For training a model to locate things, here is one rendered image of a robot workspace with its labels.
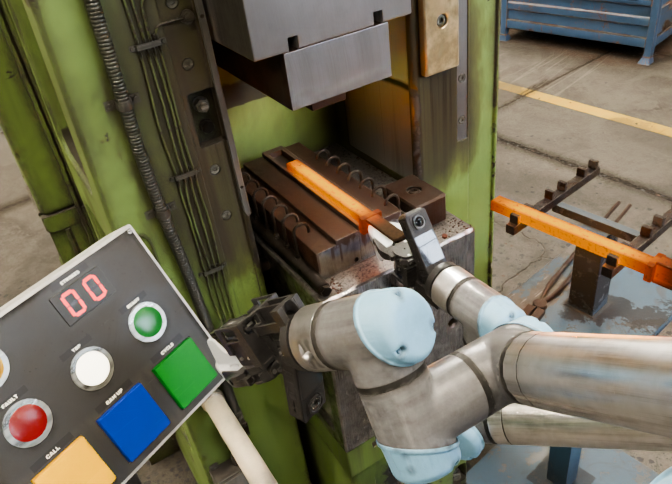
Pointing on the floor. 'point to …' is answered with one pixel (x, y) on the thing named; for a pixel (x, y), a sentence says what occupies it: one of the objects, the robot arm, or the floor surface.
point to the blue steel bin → (591, 10)
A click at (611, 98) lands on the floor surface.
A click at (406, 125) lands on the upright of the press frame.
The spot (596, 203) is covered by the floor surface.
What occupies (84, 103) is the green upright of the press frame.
